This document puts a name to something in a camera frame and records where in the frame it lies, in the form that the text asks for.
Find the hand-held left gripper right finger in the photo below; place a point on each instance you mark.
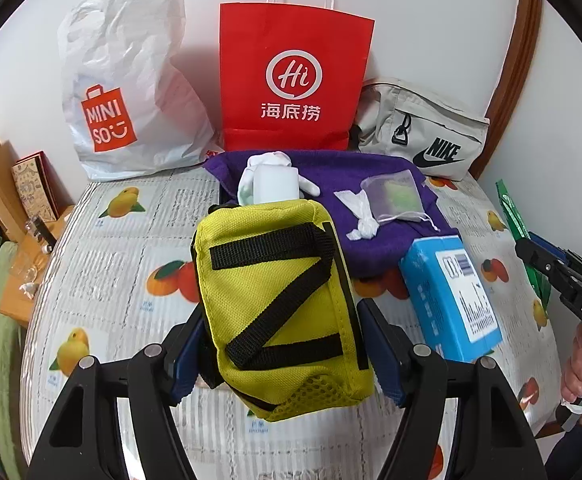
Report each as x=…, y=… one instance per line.
x=385, y=355

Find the purple towel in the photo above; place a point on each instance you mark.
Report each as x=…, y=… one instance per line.
x=371, y=240

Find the blue tissue pack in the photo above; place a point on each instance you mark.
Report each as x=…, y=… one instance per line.
x=451, y=300

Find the white plastic shopping bag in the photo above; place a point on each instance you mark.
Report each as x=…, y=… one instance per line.
x=126, y=95

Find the fruit print tablecloth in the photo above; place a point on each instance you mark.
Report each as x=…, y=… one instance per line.
x=111, y=270

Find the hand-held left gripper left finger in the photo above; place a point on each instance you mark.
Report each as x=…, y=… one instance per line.
x=186, y=360

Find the green bedding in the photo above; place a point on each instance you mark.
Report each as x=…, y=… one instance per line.
x=3, y=360

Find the wooden nightstand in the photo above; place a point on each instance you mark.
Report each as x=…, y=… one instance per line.
x=31, y=275

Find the red paper bag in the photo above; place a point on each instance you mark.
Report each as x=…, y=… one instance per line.
x=296, y=85

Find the green wet wipe packet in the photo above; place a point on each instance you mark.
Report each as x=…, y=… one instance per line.
x=516, y=220

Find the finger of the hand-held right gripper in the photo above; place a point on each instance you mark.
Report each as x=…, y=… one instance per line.
x=551, y=246
x=536, y=260

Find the wooden door frame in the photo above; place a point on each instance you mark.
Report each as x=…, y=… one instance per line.
x=516, y=70

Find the person's right hand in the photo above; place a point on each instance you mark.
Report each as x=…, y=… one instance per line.
x=578, y=365

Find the small green tissue packet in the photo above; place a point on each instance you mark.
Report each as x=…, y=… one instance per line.
x=400, y=195

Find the beige waist bag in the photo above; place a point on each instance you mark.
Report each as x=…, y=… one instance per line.
x=421, y=135

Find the person's right forearm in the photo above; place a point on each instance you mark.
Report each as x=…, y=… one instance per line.
x=578, y=455

